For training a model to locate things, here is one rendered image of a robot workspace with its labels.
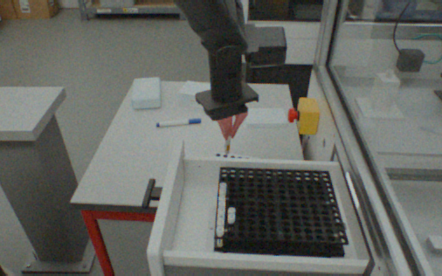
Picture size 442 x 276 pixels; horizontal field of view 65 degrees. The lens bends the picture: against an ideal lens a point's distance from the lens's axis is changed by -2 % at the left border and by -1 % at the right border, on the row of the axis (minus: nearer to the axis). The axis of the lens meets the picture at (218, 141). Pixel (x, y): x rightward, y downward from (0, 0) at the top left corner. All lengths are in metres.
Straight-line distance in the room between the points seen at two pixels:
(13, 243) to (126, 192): 1.14
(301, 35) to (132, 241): 0.90
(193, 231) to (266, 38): 0.38
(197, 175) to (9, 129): 0.68
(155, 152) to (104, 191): 0.18
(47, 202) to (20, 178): 0.14
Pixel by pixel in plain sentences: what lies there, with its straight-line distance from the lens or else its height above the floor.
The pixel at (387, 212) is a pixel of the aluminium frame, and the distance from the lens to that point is 0.57.
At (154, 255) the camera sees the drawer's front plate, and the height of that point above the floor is 0.92.
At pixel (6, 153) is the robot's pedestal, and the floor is 0.64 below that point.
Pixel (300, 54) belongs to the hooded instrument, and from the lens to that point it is 1.38.
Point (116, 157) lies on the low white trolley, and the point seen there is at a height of 0.76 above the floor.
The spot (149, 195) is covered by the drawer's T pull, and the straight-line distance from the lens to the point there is 0.66.
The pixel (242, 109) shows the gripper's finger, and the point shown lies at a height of 1.04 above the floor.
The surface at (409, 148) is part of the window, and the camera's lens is 0.52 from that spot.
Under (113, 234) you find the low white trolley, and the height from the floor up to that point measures 0.62.
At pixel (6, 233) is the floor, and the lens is 2.03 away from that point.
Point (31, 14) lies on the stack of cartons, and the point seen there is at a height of 0.05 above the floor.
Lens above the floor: 1.38
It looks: 37 degrees down
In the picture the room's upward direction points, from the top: straight up
